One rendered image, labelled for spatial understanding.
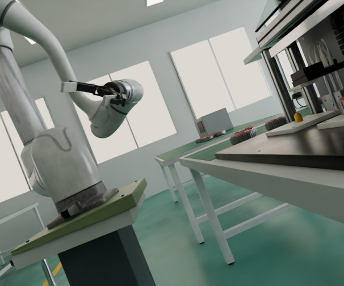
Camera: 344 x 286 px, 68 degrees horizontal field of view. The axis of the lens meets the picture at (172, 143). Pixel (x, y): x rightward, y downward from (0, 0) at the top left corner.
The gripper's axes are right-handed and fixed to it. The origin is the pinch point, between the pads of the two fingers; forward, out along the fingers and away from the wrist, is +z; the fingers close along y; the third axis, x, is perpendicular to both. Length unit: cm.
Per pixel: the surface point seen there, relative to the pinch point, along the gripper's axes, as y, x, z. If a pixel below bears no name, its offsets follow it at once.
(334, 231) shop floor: 125, 50, -90
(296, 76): 56, -22, -16
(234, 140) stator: 48, 7, -42
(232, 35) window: 1, -114, -526
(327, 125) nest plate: 61, -12, 9
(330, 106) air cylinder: 69, -16, -19
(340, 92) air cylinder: 69, -21, -14
